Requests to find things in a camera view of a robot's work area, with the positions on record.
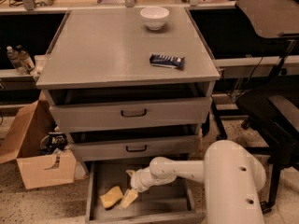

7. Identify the white ceramic bowl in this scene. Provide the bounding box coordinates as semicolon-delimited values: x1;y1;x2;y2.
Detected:
140;7;169;31

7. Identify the brown cardboard box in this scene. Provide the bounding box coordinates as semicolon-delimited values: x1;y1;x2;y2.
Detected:
0;95;76;189

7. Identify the blue snack bar wrapper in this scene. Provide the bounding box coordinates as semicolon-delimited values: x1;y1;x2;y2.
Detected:
149;54;185;70

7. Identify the black gadget in box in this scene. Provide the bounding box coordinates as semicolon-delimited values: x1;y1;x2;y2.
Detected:
39;133;67;155

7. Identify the black office chair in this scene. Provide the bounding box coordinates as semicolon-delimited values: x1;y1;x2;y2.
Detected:
214;0;299;215

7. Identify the yellow sponge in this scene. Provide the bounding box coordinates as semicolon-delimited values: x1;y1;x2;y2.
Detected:
100;186;123;209

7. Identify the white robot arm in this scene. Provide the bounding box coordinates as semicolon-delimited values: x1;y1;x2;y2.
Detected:
121;140;266;224

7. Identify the grey drawer cabinet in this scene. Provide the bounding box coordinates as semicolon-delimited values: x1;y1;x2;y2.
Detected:
37;7;220;147

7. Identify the grey top drawer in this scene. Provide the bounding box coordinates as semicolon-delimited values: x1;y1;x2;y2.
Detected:
50;97;211;133

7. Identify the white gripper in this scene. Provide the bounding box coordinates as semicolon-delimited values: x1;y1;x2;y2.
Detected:
121;167;156;208

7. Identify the dark capped plastic bottle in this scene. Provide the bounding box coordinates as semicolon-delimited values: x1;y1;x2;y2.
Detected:
16;45;35;72

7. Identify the grey drawer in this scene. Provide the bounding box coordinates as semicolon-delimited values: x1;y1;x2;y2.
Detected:
85;157;205;224
70;134;199;161
50;97;211;133

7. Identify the clear plastic water bottle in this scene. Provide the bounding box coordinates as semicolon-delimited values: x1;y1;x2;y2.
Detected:
7;46;27;76

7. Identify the grey bottom drawer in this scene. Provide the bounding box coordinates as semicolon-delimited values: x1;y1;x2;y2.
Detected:
85;157;205;224

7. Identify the grey middle drawer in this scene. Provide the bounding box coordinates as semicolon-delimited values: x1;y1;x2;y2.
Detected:
70;134;199;161

